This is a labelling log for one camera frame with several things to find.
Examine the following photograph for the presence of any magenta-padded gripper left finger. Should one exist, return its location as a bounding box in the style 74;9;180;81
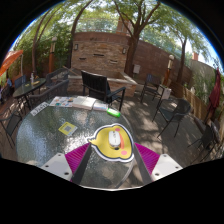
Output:
39;142;93;186

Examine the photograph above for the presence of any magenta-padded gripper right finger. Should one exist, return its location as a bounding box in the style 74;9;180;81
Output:
132;142;184;186

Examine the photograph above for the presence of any white computer mouse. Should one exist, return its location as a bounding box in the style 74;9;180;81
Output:
108;130;122;150

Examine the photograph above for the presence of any yellow duck-shaped mouse pad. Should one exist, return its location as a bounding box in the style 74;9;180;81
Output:
87;123;136;164

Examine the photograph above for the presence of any yellow square card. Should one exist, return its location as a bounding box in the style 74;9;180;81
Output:
58;121;79;137

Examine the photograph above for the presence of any black metal mesh chair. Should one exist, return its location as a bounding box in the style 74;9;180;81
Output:
188;124;221;163
152;97;193;139
0;109;23;150
139;73;166;105

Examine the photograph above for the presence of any white book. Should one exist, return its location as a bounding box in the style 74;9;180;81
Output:
72;95;98;111

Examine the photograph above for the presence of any small white booklet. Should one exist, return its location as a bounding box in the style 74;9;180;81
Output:
92;101;110;112

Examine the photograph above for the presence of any green marker pen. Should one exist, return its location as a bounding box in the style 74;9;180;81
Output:
106;107;122;119

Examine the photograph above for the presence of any colourful printed sheet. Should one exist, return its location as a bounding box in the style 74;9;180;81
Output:
49;95;79;109

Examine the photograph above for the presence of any white plate with black characters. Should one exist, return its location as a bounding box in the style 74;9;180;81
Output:
29;101;50;117

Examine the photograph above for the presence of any dark wicker armchair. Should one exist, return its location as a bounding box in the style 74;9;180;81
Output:
45;67;71;89
28;78;71;111

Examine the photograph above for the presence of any black slatted armchair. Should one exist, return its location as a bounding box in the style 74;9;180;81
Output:
80;69;127;112

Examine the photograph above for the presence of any closed red patio umbrella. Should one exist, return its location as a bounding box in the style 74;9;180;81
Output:
208;68;222;110

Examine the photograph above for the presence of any blue-grey patio chair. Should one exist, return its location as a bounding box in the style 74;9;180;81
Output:
13;74;28;90

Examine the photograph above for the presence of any person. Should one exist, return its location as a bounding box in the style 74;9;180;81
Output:
3;77;14;90

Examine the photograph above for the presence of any tree with forked trunk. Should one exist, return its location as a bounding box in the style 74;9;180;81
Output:
111;0;164;78

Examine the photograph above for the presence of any orange patio umbrella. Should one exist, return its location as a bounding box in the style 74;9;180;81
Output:
0;49;25;77

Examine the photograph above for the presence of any wooden lamp post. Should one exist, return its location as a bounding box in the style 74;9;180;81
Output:
48;36;58;74
162;54;176;86

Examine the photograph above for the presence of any grey wall utility box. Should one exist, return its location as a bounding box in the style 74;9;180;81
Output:
132;63;142;75

